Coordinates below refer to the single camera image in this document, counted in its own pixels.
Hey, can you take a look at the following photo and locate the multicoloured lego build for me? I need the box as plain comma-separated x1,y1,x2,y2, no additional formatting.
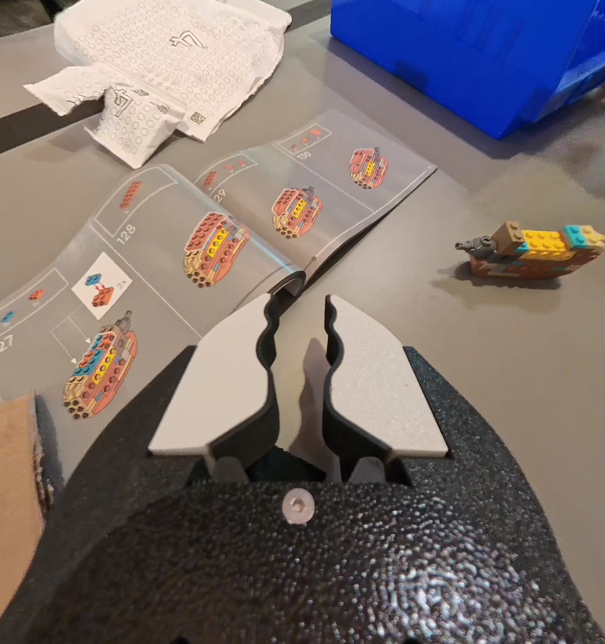
454,220,605,280

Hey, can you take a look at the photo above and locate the torn cardboard box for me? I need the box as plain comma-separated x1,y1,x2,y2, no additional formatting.
0,393,56,637

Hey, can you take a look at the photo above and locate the grey lego instruction booklet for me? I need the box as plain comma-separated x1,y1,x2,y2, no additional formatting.
0,110,438,484

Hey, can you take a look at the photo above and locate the small white paper bag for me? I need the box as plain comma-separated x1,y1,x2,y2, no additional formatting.
85,86,182,169

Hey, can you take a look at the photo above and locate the blue plastic bin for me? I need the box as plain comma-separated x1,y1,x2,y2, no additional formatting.
521,0,605,124
330,0,602,140

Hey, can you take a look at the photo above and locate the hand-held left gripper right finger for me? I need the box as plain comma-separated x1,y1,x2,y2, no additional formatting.
322,294,450,459

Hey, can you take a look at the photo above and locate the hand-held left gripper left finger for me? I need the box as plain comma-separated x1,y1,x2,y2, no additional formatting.
148,293,281,457

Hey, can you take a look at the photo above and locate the large white paper bag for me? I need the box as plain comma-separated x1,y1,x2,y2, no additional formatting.
23,0,293,144

